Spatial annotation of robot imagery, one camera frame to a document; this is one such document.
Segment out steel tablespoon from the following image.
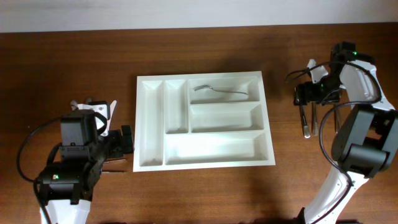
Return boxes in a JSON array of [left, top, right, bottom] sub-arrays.
[[333, 103, 341, 133]]

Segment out small steel teaspoon left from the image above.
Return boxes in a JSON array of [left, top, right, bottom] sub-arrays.
[[70, 100, 78, 111]]

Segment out steel serrated tongs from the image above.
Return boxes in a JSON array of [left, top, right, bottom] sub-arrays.
[[101, 159, 127, 174]]

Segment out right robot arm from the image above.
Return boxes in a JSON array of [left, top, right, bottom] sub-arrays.
[[294, 42, 397, 223]]

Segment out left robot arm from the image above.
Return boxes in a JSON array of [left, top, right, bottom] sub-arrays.
[[34, 110, 134, 223]]

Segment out white plastic cutlery tray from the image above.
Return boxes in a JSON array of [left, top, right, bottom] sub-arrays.
[[133, 71, 275, 172]]

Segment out pink plastic knife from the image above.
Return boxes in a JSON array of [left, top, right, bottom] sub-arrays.
[[109, 100, 117, 120]]

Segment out steel tablespoon angled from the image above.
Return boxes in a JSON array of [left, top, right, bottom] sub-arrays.
[[312, 102, 319, 136]]

